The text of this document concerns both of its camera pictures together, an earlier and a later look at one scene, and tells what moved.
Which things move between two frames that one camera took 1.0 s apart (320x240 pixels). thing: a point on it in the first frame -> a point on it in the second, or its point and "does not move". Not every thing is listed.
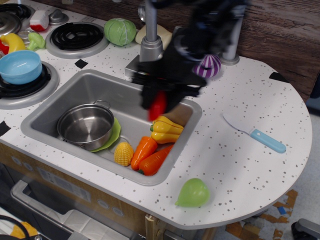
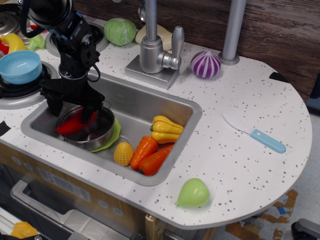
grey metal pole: [229, 56] does not move
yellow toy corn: [123, 154] does not move
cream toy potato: [165, 36] does not move
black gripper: [176, 68] -> [73, 86]
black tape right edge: [277, 76] does not move
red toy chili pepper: [159, 106] -> [72, 122]
